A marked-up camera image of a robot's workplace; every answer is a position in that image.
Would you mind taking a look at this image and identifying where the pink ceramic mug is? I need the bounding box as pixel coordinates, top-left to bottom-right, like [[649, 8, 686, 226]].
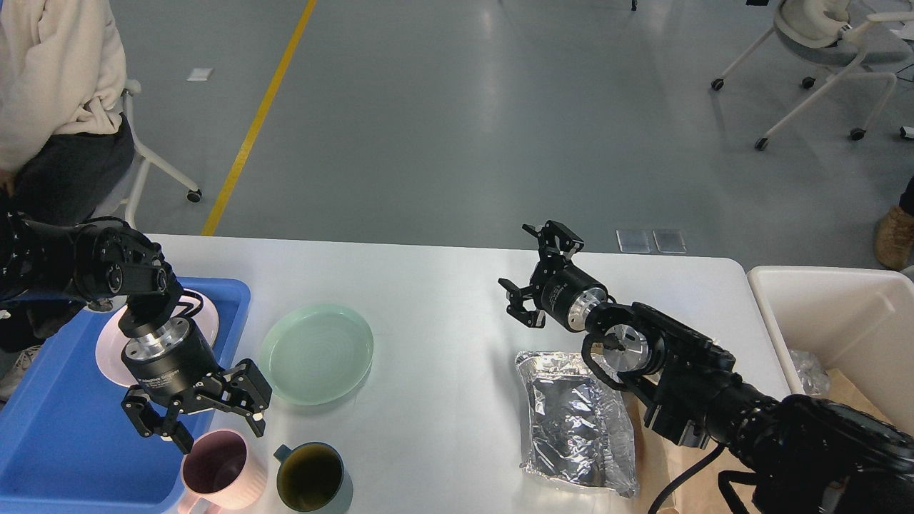
[[176, 428, 267, 513]]

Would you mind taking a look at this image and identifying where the silver foil bag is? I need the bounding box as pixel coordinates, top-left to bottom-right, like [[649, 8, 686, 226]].
[[513, 351, 641, 498]]

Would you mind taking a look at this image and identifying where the floor socket plate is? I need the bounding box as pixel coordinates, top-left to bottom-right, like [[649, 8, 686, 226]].
[[652, 230, 688, 255], [616, 230, 652, 254]]

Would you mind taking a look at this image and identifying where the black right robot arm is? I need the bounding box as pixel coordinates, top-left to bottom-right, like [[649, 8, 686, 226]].
[[499, 221, 912, 513]]

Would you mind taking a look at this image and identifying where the white plastic bin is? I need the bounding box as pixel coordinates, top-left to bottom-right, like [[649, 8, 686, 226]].
[[748, 266, 913, 433]]

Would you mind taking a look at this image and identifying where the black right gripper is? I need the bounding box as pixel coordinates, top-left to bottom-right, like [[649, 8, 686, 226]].
[[498, 219, 608, 333]]

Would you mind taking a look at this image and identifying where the blue plastic tray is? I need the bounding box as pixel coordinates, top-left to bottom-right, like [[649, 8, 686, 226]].
[[0, 275, 251, 514]]

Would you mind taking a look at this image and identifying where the pink ceramic plate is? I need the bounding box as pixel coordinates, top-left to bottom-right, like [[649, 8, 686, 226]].
[[95, 290, 220, 388]]

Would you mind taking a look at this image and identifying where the white office chair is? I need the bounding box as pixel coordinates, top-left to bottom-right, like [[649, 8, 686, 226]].
[[710, 1, 913, 151]]

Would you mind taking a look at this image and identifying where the white chair near person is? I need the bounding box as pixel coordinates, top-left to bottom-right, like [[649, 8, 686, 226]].
[[94, 79, 203, 228]]

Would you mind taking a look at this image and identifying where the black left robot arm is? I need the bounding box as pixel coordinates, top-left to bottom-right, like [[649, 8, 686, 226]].
[[2, 211, 272, 453]]

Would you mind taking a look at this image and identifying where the green ceramic plate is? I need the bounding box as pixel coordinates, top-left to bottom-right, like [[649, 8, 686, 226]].
[[258, 305, 374, 406]]

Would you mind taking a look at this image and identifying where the left floor socket plate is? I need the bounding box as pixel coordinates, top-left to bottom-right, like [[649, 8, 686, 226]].
[[616, 230, 652, 254]]

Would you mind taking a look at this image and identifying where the brown boot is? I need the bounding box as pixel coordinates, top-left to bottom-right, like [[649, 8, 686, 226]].
[[873, 206, 913, 272]]

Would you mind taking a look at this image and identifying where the person in cream sweater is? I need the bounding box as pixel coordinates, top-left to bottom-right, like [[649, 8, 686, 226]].
[[0, 0, 136, 400]]

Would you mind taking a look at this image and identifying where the right floor socket plate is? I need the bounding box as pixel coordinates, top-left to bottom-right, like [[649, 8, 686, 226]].
[[652, 230, 688, 255]]

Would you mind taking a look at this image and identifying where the dark green ceramic mug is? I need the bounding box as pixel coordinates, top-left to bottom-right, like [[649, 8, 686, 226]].
[[273, 442, 353, 513]]

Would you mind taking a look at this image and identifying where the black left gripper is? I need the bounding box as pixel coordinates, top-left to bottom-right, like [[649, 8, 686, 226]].
[[121, 318, 272, 455]]

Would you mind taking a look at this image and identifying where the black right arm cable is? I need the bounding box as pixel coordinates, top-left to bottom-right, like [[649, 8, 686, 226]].
[[646, 443, 725, 514]]

